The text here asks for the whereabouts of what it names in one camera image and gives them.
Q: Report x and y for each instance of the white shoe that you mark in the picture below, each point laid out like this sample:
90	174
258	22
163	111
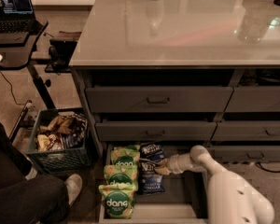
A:
74	186

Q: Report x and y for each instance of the dark plastic snack crate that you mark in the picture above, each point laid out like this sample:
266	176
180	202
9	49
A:
60	160

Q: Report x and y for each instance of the dark box beside counter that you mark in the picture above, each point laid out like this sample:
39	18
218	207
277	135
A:
61	49

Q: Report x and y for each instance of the middle right drawer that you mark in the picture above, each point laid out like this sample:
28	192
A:
247	131

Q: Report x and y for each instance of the top right drawer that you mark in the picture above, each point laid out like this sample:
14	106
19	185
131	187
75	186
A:
255	99

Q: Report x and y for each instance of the open laptop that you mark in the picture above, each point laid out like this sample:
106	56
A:
16	16

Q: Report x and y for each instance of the snack wrappers in crate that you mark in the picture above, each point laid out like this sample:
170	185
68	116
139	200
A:
62	132

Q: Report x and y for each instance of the bottom right drawer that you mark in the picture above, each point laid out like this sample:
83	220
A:
245	153

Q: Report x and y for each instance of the front green Dang bag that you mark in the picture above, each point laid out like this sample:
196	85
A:
118	199

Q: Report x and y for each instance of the black side desk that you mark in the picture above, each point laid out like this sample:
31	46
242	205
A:
17	58

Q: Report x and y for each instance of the rear green Dang bag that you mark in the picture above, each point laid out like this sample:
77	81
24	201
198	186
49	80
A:
129	155

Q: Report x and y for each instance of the middle green Dang bag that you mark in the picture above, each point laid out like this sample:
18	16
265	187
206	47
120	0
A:
126	174

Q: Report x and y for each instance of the person's leg dark trousers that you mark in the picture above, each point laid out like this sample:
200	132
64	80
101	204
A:
28	201

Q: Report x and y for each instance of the top left drawer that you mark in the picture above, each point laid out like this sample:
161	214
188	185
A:
157	99

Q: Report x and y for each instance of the grey cabinet with counter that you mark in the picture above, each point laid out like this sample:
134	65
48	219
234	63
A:
197	43

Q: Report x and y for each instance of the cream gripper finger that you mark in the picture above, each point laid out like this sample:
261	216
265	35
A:
160	163
162	170

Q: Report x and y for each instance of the open bottom left drawer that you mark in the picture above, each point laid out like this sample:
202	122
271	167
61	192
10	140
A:
183	202

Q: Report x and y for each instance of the middle left drawer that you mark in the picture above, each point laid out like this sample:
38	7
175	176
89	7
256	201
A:
155	126

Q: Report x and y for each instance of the blue kettle chip bag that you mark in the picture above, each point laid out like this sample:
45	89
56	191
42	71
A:
149	181
152	152

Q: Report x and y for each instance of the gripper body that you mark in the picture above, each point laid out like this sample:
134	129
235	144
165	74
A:
174	164

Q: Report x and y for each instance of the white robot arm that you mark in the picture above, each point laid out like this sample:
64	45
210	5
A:
230	198

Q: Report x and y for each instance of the green dang bag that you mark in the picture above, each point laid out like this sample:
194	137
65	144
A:
129	155
126	174
118	199

